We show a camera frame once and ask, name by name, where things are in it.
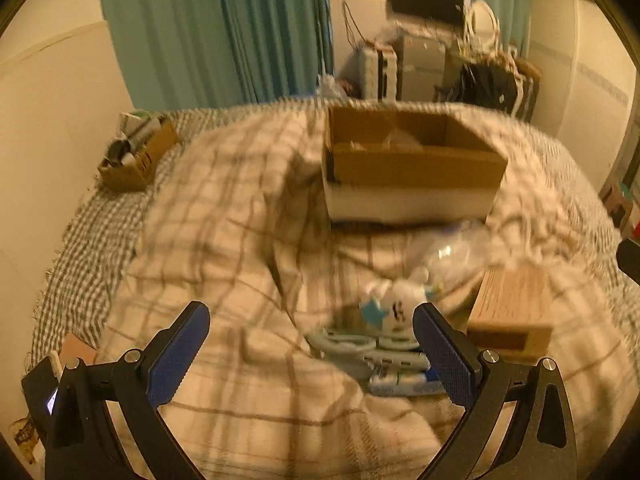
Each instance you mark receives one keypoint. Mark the orange notebook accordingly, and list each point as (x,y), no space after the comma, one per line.
(75,348)

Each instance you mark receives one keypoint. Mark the brown medicine box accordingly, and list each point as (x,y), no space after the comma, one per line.
(512,312)

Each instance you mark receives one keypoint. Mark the white suitcase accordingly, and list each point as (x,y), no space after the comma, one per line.
(377,71)

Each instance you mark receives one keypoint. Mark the teal curtain left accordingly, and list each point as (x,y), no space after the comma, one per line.
(173,54)

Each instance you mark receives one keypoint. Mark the open brown cardboard box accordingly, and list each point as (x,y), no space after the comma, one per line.
(396,167)

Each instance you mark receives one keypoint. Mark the silver mini fridge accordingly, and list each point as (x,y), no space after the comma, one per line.
(421,67)

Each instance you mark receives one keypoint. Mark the clear plastic bag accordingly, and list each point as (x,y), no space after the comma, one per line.
(447,257)

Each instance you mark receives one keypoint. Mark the white toy with blue star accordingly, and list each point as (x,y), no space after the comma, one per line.
(387,306)

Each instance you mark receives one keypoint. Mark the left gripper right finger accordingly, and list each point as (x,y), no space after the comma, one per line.
(539,442)

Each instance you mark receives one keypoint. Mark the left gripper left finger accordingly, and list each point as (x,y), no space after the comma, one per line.
(71,416)

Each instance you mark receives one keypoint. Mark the white louvered wardrobe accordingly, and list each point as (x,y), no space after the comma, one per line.
(588,80)

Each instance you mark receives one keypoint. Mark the chair with black jacket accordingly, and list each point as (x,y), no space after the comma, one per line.
(498,81)

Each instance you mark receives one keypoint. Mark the beige plaid blanket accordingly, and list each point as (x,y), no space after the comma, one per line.
(241,225)

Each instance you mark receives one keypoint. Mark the oval white vanity mirror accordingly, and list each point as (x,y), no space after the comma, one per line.
(482,27)

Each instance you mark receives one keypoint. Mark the teal curtain middle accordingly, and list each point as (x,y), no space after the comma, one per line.
(280,47)

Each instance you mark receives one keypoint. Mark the small cardboard box with clutter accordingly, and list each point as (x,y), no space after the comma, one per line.
(132,158)

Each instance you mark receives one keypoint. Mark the toothpaste tube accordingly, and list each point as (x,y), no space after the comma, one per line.
(389,382)

